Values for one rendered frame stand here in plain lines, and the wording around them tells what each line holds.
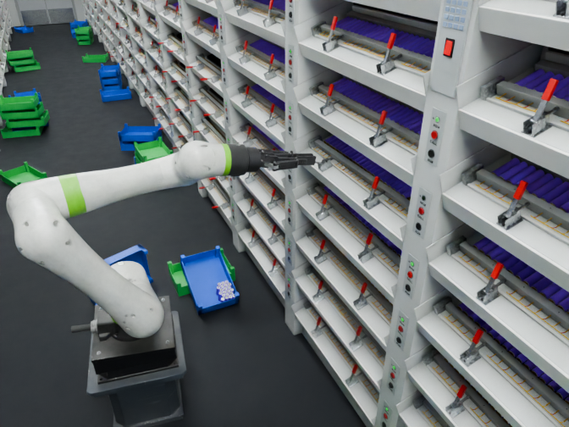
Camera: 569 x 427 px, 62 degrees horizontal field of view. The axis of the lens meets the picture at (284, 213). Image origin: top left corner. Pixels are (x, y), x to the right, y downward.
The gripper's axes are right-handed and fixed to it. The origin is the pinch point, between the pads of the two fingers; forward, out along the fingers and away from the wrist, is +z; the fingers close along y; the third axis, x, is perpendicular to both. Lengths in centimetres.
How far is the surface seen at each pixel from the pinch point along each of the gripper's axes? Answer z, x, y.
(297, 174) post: 8.5, -12.6, -16.0
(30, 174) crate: -81, -110, -244
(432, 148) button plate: 1, 22, 49
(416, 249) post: 6, -4, 50
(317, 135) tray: 13.4, 2.6, -15.7
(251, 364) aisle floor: -1, -96, -9
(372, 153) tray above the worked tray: 3.6, 12.7, 27.5
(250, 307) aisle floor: 12, -93, -41
